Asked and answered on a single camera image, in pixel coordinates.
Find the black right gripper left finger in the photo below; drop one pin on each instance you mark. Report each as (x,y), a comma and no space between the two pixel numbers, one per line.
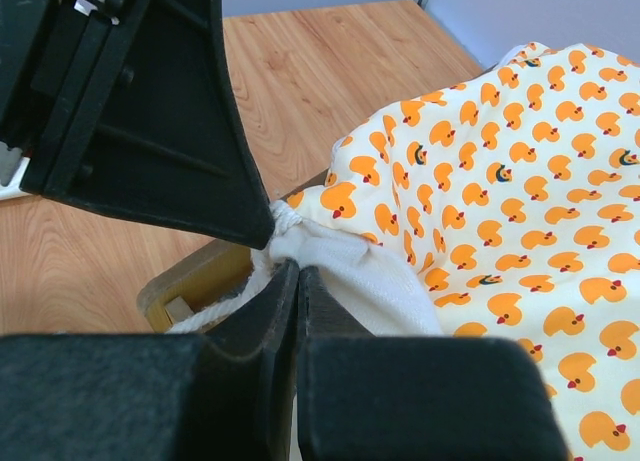
(221,395)

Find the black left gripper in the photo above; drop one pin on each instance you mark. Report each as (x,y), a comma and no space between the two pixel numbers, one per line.
(125,108)

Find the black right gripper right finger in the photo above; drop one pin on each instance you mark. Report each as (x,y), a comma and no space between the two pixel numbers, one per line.
(367,397)

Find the duck print bed cover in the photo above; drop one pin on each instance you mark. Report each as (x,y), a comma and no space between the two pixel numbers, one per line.
(507,207)

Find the wooden pet bed frame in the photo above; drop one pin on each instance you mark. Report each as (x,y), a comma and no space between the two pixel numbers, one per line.
(238,297)

